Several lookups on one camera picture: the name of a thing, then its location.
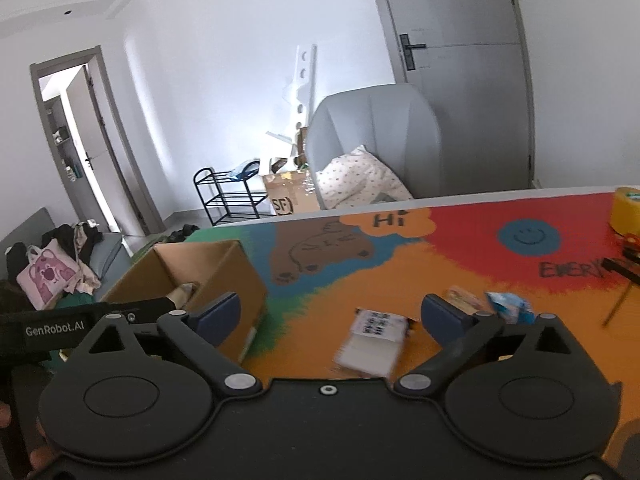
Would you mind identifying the grey upholstered chair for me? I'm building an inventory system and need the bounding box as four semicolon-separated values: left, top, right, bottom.
306;83;444;211

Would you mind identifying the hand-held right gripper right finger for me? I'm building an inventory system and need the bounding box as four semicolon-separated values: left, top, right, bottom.
394;294;586;402

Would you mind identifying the white black label snack packet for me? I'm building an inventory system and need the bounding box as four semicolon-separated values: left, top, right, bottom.
333;310;416;379

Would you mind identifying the pink bear tote bag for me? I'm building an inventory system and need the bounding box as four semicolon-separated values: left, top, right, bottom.
16;240;81;311

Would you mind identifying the white dotted pillow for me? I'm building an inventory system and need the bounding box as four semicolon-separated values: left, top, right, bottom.
315;145;415;210

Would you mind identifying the brown cardboard box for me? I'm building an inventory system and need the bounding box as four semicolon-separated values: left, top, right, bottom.
102;239;269;364

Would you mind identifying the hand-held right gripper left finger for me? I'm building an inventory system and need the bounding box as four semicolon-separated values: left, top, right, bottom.
75;292;265;402

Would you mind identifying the black shoe rack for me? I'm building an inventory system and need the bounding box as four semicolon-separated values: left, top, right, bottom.
193;167;269;226

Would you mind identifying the black wire stand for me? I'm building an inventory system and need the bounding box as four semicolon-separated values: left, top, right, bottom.
602;247;640;327

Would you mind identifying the grey sofa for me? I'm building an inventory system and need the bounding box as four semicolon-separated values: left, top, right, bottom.
0;207;134;307

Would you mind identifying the grey door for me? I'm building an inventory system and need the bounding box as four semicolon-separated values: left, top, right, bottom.
365;0;536;197

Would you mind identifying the taped cardboard box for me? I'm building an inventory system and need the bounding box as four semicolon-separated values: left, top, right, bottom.
262;127;321;217

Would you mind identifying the colourful cartoon table mat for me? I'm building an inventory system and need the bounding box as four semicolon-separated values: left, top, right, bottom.
50;191;640;463

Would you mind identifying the white board with holes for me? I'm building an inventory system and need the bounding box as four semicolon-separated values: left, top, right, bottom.
264;44;319;177

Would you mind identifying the grey open doorway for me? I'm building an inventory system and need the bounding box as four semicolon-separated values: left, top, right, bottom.
30;46;166;236

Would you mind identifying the yellow tape roll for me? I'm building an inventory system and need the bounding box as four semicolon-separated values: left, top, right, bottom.
609;186;640;236

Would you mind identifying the blue item on rack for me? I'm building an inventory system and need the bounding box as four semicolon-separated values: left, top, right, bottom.
231;160;261;181

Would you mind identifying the beige bun packet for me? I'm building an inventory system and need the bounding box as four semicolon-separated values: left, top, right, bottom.
447;286;489;316

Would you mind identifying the black door handle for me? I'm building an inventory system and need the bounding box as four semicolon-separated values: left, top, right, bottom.
400;33;427;71

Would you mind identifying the pile of dark clothes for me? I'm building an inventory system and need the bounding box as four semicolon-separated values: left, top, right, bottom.
5;222;104;281

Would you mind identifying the small blue snack packet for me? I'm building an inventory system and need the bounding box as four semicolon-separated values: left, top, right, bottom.
485;291;536;325

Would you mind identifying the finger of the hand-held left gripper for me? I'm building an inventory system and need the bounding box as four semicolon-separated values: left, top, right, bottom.
102;296;177;326

